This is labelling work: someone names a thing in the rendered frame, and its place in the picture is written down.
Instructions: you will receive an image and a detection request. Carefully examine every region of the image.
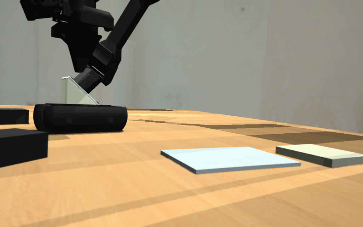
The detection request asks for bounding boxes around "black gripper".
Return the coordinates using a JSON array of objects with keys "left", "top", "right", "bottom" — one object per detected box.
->
[{"left": 51, "top": 0, "right": 114, "bottom": 73}]

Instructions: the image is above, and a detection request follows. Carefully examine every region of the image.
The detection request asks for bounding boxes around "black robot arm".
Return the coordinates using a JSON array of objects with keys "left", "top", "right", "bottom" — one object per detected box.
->
[{"left": 20, "top": 0, "right": 160, "bottom": 94}]

